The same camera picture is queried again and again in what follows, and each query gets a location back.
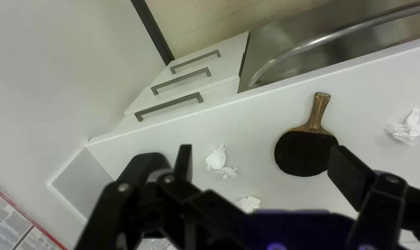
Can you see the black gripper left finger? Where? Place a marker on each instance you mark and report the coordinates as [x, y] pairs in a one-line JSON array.
[[141, 203]]

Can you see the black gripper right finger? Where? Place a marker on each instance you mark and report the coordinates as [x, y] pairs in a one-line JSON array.
[[381, 203]]

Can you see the large crumpled white tissue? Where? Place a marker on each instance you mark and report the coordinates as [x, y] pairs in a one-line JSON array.
[[406, 129]]

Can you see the small crumpled white tissue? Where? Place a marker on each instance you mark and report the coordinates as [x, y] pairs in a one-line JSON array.
[[249, 203]]

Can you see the white drawer cabinet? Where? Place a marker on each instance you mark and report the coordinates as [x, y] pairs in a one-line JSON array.
[[224, 74]]

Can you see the black trim strip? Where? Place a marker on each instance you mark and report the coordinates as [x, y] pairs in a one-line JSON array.
[[152, 29]]

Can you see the stainless steel sink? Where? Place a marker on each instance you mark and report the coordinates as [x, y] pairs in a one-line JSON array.
[[284, 28]]

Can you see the gray rectangular wall panel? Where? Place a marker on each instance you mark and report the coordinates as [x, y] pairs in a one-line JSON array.
[[79, 185]]

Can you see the red-bordered printed wall poster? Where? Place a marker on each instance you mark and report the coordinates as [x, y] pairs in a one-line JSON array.
[[6, 222]]

